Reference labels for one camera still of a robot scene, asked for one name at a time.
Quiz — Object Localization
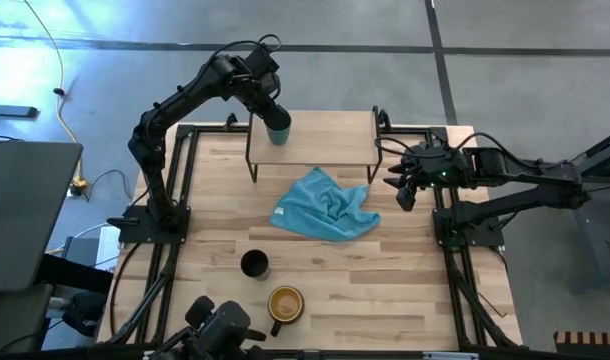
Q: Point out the black plastic cup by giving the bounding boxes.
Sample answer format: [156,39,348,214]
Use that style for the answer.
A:
[239,248,272,282]

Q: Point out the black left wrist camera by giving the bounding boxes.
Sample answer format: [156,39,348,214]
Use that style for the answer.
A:
[244,44,282,84]

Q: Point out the green plastic cup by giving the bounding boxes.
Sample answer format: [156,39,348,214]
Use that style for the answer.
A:
[265,124,292,147]

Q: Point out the flat black bar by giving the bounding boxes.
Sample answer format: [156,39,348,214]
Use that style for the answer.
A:
[0,103,39,120]

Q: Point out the black aluminium table frame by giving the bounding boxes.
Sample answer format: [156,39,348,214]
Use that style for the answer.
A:
[97,112,524,352]

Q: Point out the thin black hex key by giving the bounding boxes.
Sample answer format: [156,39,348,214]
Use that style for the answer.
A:
[476,291,509,320]

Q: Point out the yellow floor cable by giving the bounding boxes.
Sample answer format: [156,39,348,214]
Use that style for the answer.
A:
[22,0,90,194]

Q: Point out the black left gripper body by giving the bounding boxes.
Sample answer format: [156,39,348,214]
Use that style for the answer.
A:
[233,74,292,132]

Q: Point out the silver frame bracket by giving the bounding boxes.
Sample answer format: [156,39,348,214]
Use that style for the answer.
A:
[422,351,481,360]

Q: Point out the grey metal stand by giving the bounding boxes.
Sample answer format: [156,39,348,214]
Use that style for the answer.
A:
[569,127,610,294]

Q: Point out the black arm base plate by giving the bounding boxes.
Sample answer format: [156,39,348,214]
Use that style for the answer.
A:
[432,205,506,249]
[107,204,192,246]

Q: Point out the yellow power plug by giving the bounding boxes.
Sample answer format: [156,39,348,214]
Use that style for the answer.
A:
[68,175,90,198]

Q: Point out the dark brown mug yellow inside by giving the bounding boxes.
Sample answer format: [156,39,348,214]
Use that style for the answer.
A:
[267,285,306,338]

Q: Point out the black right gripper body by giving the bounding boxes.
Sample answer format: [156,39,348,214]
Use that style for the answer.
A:
[395,142,471,212]

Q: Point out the black and wood striped object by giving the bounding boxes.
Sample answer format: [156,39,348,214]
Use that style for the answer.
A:
[553,329,610,357]

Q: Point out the blue microfibre cloth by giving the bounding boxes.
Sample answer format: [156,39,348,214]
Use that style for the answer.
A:
[268,166,382,244]

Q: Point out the black floor cable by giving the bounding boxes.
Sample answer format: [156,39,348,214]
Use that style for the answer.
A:
[82,168,135,202]

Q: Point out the black handheld controller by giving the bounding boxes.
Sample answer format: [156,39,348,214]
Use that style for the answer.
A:
[149,294,269,360]

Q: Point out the wooden shelf with black legs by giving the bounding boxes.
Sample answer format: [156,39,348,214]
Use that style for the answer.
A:
[244,104,384,185]

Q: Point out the grey desk top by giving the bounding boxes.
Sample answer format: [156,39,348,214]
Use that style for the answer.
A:
[0,139,84,294]

